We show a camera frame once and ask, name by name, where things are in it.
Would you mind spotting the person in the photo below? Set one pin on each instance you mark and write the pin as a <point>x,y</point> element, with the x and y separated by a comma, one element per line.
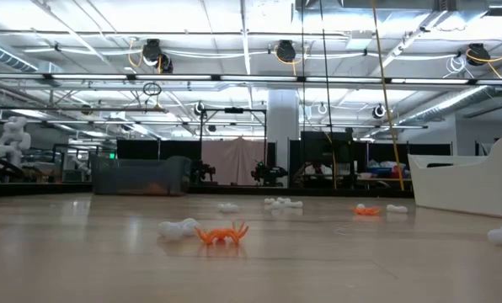
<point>317,169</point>

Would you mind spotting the white plastic bin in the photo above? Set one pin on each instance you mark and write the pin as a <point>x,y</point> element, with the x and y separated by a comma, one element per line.
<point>466,189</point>

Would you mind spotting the long ceiling light strip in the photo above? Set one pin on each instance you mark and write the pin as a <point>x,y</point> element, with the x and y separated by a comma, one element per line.
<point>255,78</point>

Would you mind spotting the small white background robot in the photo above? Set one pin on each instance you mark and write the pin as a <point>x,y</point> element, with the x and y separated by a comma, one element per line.
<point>81,165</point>

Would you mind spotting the dark grey plastic bin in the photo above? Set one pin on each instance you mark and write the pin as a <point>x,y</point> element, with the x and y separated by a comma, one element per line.
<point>141,177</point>

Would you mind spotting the small round ceiling reel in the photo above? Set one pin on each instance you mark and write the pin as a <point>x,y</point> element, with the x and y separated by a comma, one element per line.
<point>378,111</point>

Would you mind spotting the black table frame rail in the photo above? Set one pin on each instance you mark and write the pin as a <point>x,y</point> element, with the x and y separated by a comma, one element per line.
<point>44,188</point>

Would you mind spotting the yellow background post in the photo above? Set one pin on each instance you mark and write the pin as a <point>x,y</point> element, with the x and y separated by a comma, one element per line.
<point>386,101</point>

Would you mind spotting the black background rig frame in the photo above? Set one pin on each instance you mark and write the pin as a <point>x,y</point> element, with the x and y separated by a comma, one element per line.
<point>233,110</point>

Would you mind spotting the black background robot arm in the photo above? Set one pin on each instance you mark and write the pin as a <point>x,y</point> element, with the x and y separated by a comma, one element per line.
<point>270,172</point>
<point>204,170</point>

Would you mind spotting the large white background robot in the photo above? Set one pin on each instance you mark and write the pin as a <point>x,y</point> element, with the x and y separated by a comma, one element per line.
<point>13,141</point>

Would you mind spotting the silver ventilation duct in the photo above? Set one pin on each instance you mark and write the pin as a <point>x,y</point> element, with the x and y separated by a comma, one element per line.
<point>6,56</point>
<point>453,101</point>

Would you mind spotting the cluttered background workbench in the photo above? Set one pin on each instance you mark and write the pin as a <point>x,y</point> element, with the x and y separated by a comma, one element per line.
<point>381,170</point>

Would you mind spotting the pink backdrop cloth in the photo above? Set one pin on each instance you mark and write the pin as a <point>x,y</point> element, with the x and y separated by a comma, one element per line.
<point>234,160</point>

